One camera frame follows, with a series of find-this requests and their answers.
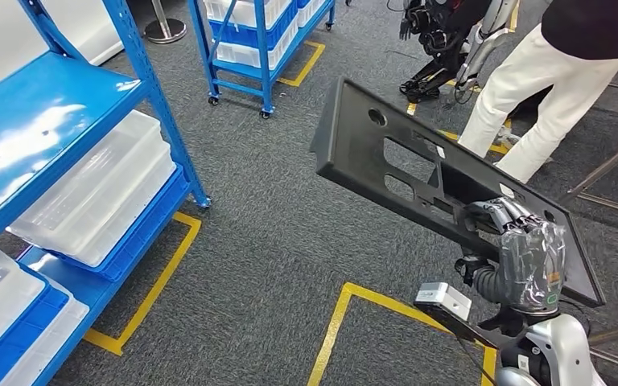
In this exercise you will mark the chrome stanchion post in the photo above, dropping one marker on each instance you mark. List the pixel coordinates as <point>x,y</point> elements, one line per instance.
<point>165,29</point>

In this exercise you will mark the blue wheeled shelf cart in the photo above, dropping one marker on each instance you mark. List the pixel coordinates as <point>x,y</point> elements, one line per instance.
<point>262,53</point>

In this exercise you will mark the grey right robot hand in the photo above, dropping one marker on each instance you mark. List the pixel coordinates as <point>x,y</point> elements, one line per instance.
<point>533,266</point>

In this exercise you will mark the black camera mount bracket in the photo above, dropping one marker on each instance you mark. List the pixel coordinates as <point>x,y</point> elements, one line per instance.
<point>463,330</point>

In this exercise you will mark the white car red stripe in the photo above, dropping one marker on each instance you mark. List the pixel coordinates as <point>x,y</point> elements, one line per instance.
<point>0,32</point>

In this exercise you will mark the person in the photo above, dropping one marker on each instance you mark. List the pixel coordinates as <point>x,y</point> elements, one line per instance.
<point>527,96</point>

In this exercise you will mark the stainless steel table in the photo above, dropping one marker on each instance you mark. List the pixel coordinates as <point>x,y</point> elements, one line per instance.
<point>607,165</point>

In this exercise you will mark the black plastic panel part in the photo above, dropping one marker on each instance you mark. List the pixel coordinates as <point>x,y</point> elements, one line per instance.
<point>351,138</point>

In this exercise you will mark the black silver humanoid robot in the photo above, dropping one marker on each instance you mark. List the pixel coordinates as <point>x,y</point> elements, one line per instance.
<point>437,37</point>

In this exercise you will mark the yellow floor tape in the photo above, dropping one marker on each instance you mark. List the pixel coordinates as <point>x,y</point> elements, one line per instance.
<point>330,330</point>
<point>447,135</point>
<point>309,64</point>
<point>138,295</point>

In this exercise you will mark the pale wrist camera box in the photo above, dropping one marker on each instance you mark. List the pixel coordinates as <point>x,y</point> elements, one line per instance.
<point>442,301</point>

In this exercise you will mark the blue metal shelf rack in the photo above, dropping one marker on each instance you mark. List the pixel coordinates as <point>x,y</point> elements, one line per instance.
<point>48,96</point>

